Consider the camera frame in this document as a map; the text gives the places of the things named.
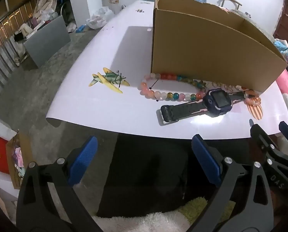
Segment pile of clothes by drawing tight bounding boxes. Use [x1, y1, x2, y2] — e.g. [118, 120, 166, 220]
[33, 0, 67, 25]

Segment blue patterned pillow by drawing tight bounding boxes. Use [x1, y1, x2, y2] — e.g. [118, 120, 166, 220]
[273, 40, 288, 68]

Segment multicolour beaded bracelet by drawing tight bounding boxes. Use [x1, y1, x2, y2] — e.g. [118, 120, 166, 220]
[140, 72, 207, 102]

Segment white plastic bag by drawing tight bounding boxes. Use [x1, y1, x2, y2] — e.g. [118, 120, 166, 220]
[86, 6, 114, 29]

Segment thin black star necklace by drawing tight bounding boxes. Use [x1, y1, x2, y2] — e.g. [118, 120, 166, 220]
[147, 78, 160, 102]

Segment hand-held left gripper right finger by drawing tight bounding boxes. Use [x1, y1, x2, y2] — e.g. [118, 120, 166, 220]
[191, 134, 275, 232]

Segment metal railing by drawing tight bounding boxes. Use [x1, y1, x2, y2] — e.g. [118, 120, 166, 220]
[0, 0, 38, 107]

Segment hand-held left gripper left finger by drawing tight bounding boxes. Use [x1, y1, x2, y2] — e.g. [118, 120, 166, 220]
[16, 136, 103, 232]

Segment brown cardboard box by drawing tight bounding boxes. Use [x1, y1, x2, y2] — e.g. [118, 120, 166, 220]
[151, 0, 288, 95]

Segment pink orange beaded bracelet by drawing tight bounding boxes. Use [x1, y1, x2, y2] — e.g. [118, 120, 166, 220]
[243, 89, 262, 107]

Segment green white fluffy cushion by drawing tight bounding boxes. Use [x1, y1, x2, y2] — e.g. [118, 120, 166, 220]
[92, 197, 236, 232]

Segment open cardboard box of oddments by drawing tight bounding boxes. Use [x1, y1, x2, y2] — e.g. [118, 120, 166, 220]
[5, 132, 33, 190]

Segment dark blue smartwatch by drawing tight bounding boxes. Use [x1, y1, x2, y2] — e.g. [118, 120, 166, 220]
[160, 88, 249, 124]

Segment grey board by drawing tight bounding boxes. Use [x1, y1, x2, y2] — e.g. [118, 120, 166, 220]
[23, 15, 71, 68]

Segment red box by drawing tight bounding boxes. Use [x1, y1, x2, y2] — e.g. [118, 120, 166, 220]
[0, 139, 10, 174]

